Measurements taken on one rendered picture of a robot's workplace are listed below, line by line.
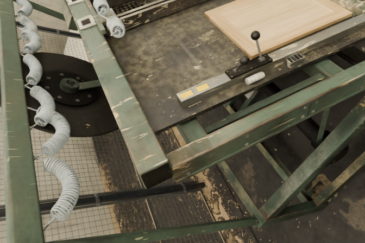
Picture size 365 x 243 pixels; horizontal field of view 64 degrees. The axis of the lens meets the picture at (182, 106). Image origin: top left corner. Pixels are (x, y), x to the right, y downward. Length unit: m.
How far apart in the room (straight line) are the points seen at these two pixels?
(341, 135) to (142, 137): 1.09
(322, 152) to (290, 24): 0.70
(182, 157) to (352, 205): 1.84
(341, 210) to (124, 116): 2.01
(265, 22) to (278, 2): 0.19
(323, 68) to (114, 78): 0.88
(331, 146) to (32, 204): 1.41
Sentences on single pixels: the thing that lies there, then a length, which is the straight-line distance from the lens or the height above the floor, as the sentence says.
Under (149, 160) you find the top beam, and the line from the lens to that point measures 0.91.
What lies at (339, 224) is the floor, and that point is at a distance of 2.68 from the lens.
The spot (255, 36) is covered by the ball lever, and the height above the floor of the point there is 1.44.
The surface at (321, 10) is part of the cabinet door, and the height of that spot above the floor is 0.96.
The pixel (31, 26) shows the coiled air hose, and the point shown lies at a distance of 2.27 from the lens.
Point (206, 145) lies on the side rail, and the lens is 0.97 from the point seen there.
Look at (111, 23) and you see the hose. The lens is 1.32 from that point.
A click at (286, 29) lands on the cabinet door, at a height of 1.15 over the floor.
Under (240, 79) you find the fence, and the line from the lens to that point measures 1.21.
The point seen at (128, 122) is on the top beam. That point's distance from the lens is 1.02.
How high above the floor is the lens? 2.33
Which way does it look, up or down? 36 degrees down
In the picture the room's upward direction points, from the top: 86 degrees counter-clockwise
